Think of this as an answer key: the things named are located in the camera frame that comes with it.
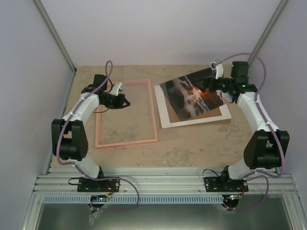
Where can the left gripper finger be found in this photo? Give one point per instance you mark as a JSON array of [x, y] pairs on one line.
[[122, 105], [121, 99]]

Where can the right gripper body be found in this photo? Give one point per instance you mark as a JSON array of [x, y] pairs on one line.
[[230, 81]]

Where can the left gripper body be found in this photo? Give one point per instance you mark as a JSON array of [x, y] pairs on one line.
[[111, 103]]

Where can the sunset landscape photo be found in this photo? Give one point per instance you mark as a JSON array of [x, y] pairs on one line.
[[184, 96]]

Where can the pink picture frame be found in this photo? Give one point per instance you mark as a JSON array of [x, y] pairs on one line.
[[133, 125]]

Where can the white mat board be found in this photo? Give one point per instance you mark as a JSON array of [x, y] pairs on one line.
[[168, 117]]

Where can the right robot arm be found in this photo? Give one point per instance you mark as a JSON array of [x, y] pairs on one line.
[[268, 144]]

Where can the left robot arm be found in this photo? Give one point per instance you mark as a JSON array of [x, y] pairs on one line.
[[69, 140]]

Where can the brown cardboard backing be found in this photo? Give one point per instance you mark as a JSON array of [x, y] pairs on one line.
[[199, 112]]

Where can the left controller board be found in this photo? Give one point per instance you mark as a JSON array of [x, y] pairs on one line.
[[100, 198]]

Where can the controller board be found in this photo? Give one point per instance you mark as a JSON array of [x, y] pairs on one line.
[[100, 198], [234, 197]]

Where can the right controller board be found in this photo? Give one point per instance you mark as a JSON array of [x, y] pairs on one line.
[[234, 197]]

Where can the clear plastic bag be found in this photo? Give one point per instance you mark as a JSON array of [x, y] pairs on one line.
[[95, 214]]

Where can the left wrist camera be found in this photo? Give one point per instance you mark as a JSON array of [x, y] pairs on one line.
[[117, 88]]

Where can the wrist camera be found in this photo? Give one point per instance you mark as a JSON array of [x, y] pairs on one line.
[[117, 88], [217, 67]]

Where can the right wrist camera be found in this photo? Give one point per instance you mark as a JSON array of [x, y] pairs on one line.
[[217, 67]]

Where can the left aluminium corner post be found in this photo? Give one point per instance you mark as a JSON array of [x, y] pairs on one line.
[[50, 26]]

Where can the aluminium corner post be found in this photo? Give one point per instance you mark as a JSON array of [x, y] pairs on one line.
[[268, 29], [50, 26]]

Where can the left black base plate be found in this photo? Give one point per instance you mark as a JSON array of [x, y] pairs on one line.
[[88, 185]]

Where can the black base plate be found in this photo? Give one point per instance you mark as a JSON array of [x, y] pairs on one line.
[[216, 184], [88, 185]]

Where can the aluminium mounting rail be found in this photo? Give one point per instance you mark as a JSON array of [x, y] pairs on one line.
[[160, 181]]

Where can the right aluminium corner post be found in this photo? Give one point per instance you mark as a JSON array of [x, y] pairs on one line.
[[268, 29]]

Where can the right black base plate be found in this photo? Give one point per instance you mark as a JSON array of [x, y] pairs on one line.
[[216, 184]]

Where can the blue slotted cable duct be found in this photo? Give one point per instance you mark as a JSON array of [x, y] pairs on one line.
[[134, 199]]

